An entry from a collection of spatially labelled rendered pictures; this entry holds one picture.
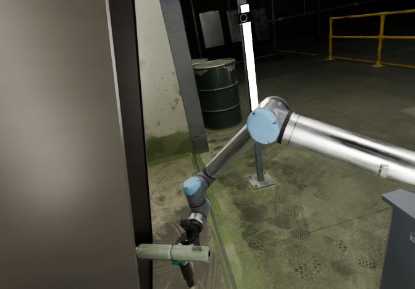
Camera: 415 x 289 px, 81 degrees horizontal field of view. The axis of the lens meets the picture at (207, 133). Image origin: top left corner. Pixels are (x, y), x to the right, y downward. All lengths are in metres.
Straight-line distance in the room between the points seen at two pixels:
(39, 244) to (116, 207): 0.14
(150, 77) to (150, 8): 0.63
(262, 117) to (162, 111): 1.95
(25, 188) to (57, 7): 0.25
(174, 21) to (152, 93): 0.73
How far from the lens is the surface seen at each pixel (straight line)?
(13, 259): 0.54
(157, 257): 1.11
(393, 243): 1.28
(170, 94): 2.61
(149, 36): 2.54
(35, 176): 0.43
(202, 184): 1.24
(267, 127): 0.80
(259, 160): 2.14
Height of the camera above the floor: 1.35
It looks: 24 degrees down
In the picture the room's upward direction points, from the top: 11 degrees counter-clockwise
